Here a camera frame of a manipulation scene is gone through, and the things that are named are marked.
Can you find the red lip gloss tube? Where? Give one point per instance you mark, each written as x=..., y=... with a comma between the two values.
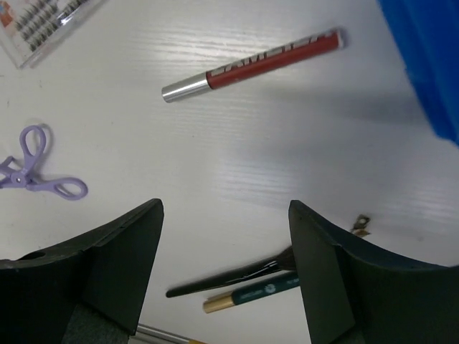
x=255, y=65

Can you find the blue compartment tray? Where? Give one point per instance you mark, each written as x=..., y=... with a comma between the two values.
x=426, y=35

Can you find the green gold mascara pencil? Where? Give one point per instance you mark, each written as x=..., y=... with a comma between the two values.
x=252, y=292

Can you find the clear false eyelash case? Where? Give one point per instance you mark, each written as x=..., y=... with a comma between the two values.
x=32, y=29

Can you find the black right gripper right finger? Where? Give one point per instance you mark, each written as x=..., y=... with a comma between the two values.
x=356, y=292

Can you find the silver small tool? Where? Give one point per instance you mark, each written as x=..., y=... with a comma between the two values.
x=359, y=228

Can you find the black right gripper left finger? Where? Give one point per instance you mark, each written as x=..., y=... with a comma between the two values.
x=87, y=289

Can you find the black makeup brush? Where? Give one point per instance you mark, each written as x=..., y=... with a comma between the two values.
x=282, y=262

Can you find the purple eyelash curler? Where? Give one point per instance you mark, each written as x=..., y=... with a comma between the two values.
x=27, y=175

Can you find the aluminium front rail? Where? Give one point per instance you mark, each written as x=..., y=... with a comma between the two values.
x=149, y=334

